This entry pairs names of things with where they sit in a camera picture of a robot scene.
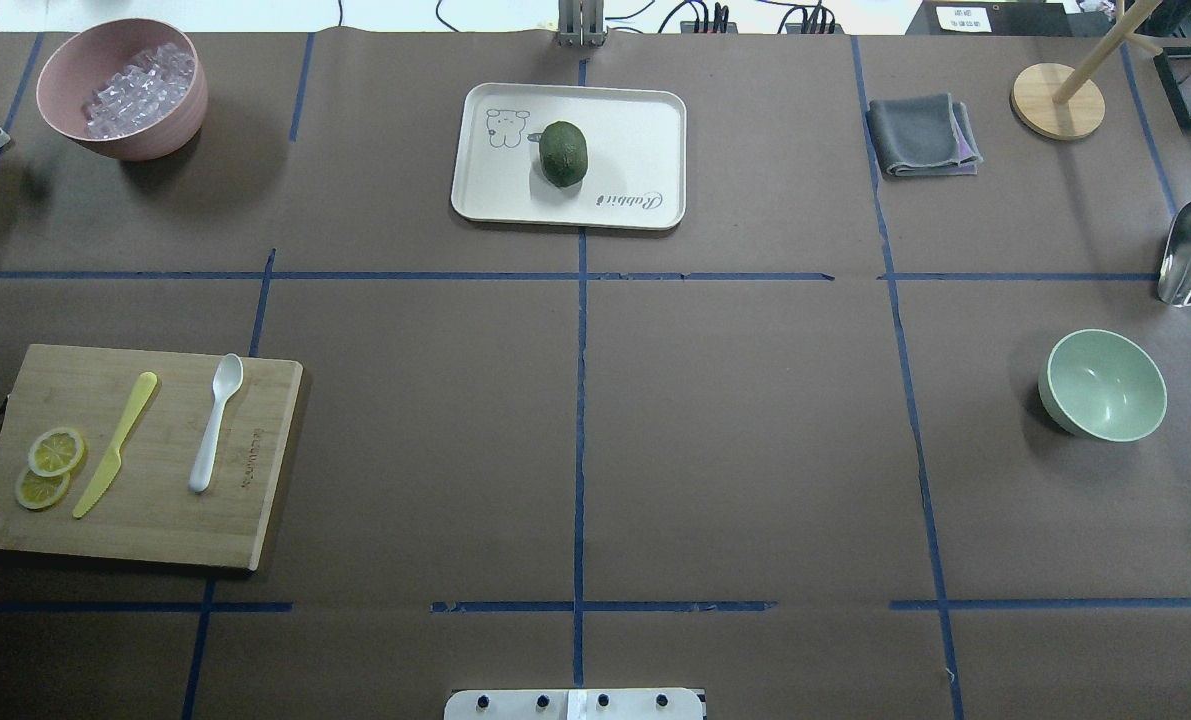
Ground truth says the white plastic spoon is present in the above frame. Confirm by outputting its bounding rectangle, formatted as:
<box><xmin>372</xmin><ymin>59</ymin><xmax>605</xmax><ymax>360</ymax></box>
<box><xmin>188</xmin><ymin>353</ymin><xmax>244</xmax><ymax>495</ymax></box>

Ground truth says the light green bowl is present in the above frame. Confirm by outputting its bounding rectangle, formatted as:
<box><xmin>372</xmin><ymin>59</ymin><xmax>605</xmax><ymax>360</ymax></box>
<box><xmin>1039</xmin><ymin>328</ymin><xmax>1168</xmax><ymax>443</ymax></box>

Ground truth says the pink bowl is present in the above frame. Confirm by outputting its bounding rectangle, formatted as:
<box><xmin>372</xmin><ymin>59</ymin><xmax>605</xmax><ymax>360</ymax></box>
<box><xmin>36</xmin><ymin>18</ymin><xmax>208</xmax><ymax>161</ymax></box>

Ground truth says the green avocado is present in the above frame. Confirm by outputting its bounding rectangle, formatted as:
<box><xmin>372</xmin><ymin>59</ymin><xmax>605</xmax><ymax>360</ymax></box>
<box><xmin>537</xmin><ymin>120</ymin><xmax>590</xmax><ymax>188</ymax></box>

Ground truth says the cream rabbit tray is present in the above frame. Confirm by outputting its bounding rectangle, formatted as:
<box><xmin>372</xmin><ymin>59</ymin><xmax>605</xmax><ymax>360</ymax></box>
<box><xmin>450</xmin><ymin>83</ymin><xmax>687</xmax><ymax>231</ymax></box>

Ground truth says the black power strip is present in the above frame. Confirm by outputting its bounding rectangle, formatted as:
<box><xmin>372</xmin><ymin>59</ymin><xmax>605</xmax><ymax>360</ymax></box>
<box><xmin>679</xmin><ymin>1</ymin><xmax>740</xmax><ymax>35</ymax></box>

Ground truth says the folded grey cloth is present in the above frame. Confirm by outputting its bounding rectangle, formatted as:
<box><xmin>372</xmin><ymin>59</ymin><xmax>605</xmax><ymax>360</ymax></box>
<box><xmin>866</xmin><ymin>94</ymin><xmax>984</xmax><ymax>179</ymax></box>

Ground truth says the yellow plastic knife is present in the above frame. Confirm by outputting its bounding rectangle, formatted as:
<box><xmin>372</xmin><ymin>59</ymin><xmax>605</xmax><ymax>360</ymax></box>
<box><xmin>71</xmin><ymin>372</ymin><xmax>160</xmax><ymax>520</ymax></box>

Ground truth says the clear ice cubes pile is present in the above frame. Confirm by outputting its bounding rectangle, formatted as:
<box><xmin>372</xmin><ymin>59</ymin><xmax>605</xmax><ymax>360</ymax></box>
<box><xmin>83</xmin><ymin>42</ymin><xmax>201</xmax><ymax>140</ymax></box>

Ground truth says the wooden mug tree stand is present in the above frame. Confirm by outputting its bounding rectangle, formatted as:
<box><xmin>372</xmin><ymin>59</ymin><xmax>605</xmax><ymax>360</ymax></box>
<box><xmin>1010</xmin><ymin>1</ymin><xmax>1162</xmax><ymax>140</ymax></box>

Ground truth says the upper lemon slice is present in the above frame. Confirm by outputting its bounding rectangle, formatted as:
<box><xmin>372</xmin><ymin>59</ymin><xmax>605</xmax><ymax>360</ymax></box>
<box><xmin>27</xmin><ymin>427</ymin><xmax>87</xmax><ymax>478</ymax></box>

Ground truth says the lemon slice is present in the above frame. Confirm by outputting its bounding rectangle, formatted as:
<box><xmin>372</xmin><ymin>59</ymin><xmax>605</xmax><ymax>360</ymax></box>
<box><xmin>14</xmin><ymin>468</ymin><xmax>71</xmax><ymax>511</ymax></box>
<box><xmin>27</xmin><ymin>427</ymin><xmax>87</xmax><ymax>478</ymax></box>

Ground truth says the lower lemon slice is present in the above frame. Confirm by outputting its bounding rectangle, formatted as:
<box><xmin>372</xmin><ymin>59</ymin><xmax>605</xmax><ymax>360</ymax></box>
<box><xmin>14</xmin><ymin>468</ymin><xmax>71</xmax><ymax>511</ymax></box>

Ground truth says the aluminium frame post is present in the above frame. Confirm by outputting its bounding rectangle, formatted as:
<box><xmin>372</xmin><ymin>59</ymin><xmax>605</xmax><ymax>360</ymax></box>
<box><xmin>557</xmin><ymin>0</ymin><xmax>607</xmax><ymax>46</ymax></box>

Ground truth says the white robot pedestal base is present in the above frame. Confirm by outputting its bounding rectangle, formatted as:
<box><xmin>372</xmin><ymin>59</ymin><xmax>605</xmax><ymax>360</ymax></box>
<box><xmin>443</xmin><ymin>687</ymin><xmax>707</xmax><ymax>719</ymax></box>

